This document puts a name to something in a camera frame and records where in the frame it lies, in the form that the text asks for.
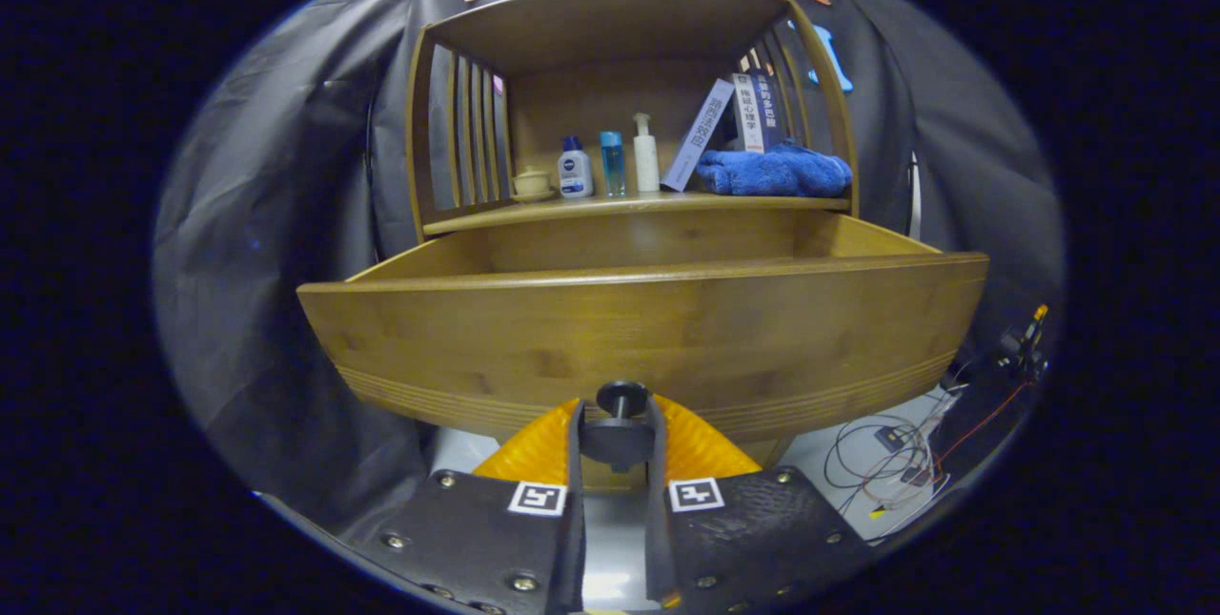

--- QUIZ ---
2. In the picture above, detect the lavender book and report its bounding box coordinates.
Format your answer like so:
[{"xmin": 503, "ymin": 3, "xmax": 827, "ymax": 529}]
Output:
[{"xmin": 661, "ymin": 78, "xmax": 737, "ymax": 193}]

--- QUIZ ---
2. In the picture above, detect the wooden countertop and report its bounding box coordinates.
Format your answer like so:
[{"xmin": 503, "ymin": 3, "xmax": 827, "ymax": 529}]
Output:
[{"xmin": 424, "ymin": 188, "xmax": 851, "ymax": 236}]

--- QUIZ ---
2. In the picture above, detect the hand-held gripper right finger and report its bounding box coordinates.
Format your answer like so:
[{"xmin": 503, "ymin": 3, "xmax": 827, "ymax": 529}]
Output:
[{"xmin": 644, "ymin": 394, "xmax": 876, "ymax": 614}]

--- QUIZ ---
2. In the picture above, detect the wooden cabinet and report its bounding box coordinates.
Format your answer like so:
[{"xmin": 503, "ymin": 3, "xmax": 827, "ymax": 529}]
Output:
[{"xmin": 405, "ymin": 0, "xmax": 859, "ymax": 492}]

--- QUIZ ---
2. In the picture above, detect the white lotion bottle blue cap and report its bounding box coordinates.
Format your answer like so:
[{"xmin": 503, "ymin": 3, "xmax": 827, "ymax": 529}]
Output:
[{"xmin": 558, "ymin": 135, "xmax": 594, "ymax": 199}]

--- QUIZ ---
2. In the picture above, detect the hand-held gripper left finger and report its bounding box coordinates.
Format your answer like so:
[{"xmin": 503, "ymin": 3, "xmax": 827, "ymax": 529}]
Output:
[{"xmin": 348, "ymin": 396, "xmax": 587, "ymax": 615}]

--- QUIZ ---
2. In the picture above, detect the clear blue bottle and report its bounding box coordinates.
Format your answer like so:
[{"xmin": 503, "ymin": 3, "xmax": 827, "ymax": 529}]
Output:
[{"xmin": 600, "ymin": 130, "xmax": 627, "ymax": 197}]

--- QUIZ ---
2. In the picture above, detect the beige lidded teacup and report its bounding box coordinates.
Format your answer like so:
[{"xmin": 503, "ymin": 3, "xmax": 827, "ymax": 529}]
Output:
[{"xmin": 510, "ymin": 166, "xmax": 556, "ymax": 204}]

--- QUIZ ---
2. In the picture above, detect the tangle of floor cables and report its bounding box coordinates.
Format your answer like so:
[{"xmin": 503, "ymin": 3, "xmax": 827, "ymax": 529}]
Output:
[{"xmin": 824, "ymin": 386, "xmax": 964, "ymax": 516}]

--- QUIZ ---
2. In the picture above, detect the blue towel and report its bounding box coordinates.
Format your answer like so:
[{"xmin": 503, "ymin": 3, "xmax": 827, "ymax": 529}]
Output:
[{"xmin": 696, "ymin": 142, "xmax": 854, "ymax": 198}]

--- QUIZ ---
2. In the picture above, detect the black round drawer knob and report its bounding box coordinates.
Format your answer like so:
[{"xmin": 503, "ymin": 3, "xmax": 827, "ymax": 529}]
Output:
[{"xmin": 579, "ymin": 380, "xmax": 659, "ymax": 475}]

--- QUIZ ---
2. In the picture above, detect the dark blue book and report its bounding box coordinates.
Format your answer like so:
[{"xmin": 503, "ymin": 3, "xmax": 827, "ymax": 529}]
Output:
[{"xmin": 753, "ymin": 70, "xmax": 790, "ymax": 151}]

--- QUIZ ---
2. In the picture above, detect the black equipment with orange part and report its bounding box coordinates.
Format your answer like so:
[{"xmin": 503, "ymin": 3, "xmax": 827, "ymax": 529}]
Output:
[{"xmin": 944, "ymin": 303, "xmax": 1054, "ymax": 463}]

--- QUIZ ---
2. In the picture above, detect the white pump bottle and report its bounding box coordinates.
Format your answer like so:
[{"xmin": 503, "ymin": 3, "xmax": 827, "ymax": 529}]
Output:
[{"xmin": 633, "ymin": 113, "xmax": 661, "ymax": 194}]

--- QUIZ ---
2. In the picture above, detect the wooden drawer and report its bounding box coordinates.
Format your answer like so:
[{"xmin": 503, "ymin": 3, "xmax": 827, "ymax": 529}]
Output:
[{"xmin": 297, "ymin": 208, "xmax": 990, "ymax": 444}]

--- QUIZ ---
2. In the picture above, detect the white spine book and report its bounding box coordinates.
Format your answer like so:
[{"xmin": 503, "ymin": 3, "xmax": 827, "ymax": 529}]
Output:
[{"xmin": 732, "ymin": 72, "xmax": 766, "ymax": 154}]

